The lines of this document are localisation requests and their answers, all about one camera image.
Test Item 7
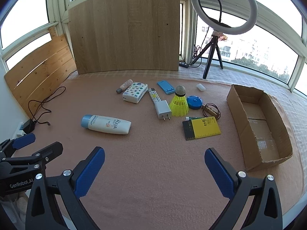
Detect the brown rubber band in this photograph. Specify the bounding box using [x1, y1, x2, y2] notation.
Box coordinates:
[203, 103, 221, 120]

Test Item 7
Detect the cardboard box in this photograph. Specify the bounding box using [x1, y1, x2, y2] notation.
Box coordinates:
[226, 85, 292, 171]

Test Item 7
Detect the white ring light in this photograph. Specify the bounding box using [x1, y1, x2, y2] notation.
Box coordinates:
[191, 0, 258, 35]

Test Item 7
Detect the white sunscreen bottle blue cap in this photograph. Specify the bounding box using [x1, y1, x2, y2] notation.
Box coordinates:
[81, 114, 132, 135]

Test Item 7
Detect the white power strip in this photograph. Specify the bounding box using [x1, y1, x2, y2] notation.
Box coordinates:
[11, 122, 29, 139]

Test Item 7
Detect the small white plastic cap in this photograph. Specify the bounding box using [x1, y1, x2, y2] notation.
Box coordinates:
[196, 84, 206, 92]

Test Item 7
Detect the small pink tube grey cap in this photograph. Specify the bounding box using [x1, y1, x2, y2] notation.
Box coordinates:
[116, 79, 133, 94]

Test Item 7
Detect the green lip balm stick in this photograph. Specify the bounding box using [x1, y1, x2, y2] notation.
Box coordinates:
[185, 117, 204, 121]

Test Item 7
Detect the black tripod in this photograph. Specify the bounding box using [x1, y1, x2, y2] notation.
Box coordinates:
[189, 35, 224, 80]

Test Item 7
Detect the yellow black notepad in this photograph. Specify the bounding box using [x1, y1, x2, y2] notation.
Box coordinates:
[182, 117, 221, 141]

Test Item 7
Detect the pine slat headboard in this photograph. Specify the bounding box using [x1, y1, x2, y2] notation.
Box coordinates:
[4, 34, 77, 117]

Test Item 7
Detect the blue phone stand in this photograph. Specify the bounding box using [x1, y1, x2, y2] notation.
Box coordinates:
[157, 80, 175, 95]

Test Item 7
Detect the yellow plastic shuttlecock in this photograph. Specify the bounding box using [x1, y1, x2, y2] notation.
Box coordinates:
[169, 85, 189, 116]

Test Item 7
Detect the white dotted tissue pack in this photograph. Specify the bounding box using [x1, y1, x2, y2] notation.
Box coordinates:
[122, 82, 148, 104]

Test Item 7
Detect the black inline cable remote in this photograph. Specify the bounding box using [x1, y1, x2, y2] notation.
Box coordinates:
[178, 62, 189, 68]

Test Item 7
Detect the ring light black cable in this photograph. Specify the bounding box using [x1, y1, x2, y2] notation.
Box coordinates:
[189, 0, 224, 68]

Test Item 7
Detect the wooden clothespin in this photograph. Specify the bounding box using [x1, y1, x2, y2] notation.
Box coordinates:
[202, 105, 219, 119]

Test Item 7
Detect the white usb charger plug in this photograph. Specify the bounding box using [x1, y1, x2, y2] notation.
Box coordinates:
[154, 100, 172, 121]

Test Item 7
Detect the patterned white lighter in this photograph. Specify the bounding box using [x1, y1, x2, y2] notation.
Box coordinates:
[148, 88, 161, 103]

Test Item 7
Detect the large wooden board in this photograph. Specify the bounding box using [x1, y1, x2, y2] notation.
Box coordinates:
[69, 0, 180, 74]

